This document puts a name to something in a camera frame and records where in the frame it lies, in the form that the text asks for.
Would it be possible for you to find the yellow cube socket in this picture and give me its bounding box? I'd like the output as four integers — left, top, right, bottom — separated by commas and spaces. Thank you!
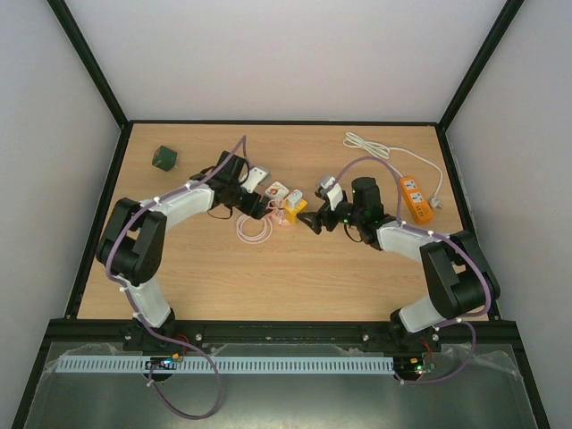
283, 189, 307, 225

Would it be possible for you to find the white tiger cube socket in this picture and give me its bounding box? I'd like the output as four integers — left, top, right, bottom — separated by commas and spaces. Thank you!
265, 181, 290, 200

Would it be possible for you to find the pink socket with cable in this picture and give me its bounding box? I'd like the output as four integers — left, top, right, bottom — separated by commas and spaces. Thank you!
235, 199, 290, 245

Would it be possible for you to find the orange power strip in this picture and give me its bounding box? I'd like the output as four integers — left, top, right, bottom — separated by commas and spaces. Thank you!
400, 176, 434, 224

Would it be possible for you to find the green dragon cube socket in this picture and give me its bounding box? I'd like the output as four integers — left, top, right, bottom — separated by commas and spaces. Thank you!
151, 146, 178, 172

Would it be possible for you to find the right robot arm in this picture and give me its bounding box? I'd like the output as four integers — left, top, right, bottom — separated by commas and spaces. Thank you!
297, 176, 500, 350

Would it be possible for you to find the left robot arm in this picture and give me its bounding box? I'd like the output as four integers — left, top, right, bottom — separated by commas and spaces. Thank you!
96, 151, 270, 351

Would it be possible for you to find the metal sheet front panel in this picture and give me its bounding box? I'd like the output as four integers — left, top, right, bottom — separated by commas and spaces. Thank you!
25, 343, 536, 428

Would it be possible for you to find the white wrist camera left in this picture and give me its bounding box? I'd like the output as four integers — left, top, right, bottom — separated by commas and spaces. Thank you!
240, 166, 271, 193

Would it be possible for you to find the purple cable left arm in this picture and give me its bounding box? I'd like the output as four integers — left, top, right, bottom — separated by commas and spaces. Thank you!
106, 135, 249, 420

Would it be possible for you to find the white power strip cable plug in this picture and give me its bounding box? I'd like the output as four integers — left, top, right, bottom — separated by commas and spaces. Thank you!
342, 130, 446, 211

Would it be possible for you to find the light blue slotted cable duct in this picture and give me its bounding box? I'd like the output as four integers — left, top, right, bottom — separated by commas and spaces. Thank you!
55, 356, 395, 375

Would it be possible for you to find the black aluminium frame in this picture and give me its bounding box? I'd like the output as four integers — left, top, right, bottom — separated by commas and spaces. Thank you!
13, 1, 550, 428

